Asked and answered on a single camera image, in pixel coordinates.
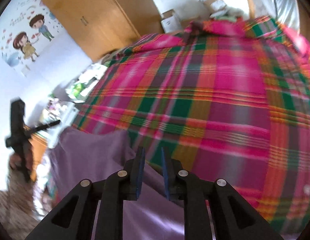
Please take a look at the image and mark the purple fleece garment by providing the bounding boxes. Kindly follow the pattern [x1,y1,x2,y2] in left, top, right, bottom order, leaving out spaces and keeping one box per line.
[49,127,185,239]

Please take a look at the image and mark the person's left hand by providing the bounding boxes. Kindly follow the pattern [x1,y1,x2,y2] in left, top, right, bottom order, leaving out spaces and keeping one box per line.
[9,142,34,175]

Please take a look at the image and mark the translucent window curtain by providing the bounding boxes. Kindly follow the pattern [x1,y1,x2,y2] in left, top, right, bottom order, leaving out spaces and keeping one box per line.
[249,0,300,31]

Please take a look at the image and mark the pink green plaid bedsheet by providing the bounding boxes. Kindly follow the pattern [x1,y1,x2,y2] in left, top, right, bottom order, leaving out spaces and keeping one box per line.
[73,16,310,235]

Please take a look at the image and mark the wooden wardrobe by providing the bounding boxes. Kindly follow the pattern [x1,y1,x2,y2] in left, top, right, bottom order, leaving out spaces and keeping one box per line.
[42,0,163,62]

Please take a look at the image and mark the cartoon couple wall sticker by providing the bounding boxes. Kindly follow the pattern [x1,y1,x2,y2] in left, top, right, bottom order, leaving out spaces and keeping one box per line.
[0,0,66,75]

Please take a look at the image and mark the white cardboard box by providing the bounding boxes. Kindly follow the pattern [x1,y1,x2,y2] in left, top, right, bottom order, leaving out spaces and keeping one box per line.
[161,9,183,33]

